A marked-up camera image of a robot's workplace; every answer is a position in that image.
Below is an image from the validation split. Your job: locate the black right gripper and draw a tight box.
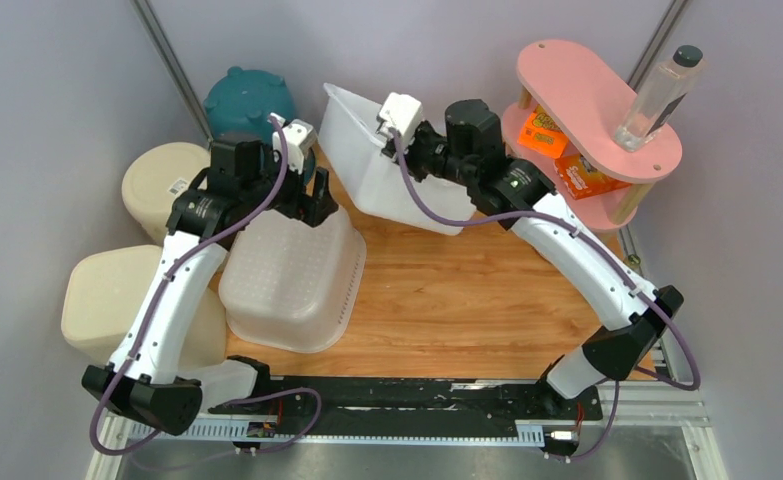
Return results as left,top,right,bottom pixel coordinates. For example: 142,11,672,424
386,117,478,186

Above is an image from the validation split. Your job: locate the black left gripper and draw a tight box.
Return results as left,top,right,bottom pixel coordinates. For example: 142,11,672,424
242,143,339,227

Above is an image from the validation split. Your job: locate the translucent white perforated basket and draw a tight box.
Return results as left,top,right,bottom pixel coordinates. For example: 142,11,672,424
218,208,366,354

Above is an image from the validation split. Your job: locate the teal plastic bucket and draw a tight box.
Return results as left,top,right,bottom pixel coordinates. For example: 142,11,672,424
203,66,298,146

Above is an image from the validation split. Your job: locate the cream large bucket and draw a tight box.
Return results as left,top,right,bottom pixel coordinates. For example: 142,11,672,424
121,142,210,269

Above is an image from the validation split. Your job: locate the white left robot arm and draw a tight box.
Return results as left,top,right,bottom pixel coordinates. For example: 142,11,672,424
81,125,338,436

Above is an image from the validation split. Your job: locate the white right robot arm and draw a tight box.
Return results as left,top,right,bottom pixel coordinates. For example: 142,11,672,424
385,99,684,418

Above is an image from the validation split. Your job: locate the cream square container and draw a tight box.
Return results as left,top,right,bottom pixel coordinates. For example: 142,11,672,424
61,245,227,371

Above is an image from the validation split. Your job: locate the orange snack box upper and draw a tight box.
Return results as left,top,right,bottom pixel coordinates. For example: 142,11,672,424
518,105,569,159

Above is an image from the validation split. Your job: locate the orange snack box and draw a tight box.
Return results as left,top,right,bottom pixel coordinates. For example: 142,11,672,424
554,154,631,200
518,105,569,159

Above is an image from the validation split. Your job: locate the orange snack box lower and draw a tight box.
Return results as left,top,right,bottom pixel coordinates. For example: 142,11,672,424
554,154,631,200

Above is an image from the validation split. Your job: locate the pink two-tier shelf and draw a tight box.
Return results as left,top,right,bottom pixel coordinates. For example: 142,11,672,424
501,39,682,233

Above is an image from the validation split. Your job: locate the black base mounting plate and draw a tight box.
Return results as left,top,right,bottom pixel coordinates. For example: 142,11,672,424
209,376,603,438

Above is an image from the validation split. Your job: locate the clear bottle black cap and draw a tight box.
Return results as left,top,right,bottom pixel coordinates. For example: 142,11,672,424
612,44,706,152

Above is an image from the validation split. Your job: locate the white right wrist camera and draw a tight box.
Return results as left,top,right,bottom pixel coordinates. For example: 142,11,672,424
377,92,425,144

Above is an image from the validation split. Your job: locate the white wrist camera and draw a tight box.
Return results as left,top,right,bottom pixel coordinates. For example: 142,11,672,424
377,92,425,144
268,113,318,182

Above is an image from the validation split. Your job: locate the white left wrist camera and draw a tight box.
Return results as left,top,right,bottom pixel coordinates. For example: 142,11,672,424
268,113,318,182

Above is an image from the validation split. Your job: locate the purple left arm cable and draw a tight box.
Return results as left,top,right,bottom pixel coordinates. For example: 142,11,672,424
88,113,326,458

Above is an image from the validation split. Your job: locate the aluminium frame rail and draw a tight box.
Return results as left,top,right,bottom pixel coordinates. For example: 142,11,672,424
86,370,730,480

